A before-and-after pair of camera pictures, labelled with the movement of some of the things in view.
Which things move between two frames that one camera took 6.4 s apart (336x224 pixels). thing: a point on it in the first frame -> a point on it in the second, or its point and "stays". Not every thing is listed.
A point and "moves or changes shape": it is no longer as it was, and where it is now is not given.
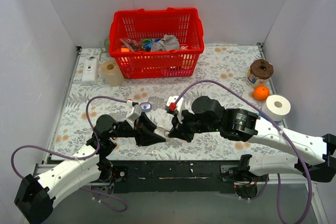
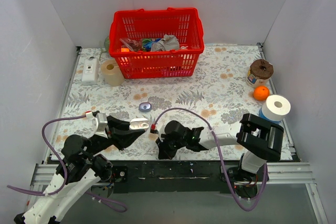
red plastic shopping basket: (154, 43) stays
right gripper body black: (182, 123) -> (165, 145)
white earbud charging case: (161, 131) moves or changes shape
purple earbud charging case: (145, 106) stays
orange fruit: (261, 93) stays
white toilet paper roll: (277, 106) stays
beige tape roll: (112, 73) stays
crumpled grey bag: (168, 42) stays
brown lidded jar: (259, 73) stays
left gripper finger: (143, 123) -> (113, 122)
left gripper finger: (144, 137) -> (121, 138)
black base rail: (171, 177) stays
